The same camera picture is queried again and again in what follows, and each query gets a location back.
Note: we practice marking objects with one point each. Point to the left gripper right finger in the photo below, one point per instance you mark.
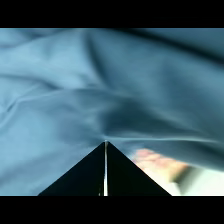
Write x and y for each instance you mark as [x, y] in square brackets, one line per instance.
[130, 176]

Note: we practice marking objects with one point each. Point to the blue T-shirt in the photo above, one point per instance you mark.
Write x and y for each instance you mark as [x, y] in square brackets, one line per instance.
[66, 83]

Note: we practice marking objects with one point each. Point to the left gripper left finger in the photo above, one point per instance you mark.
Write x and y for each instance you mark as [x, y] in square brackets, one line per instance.
[85, 176]

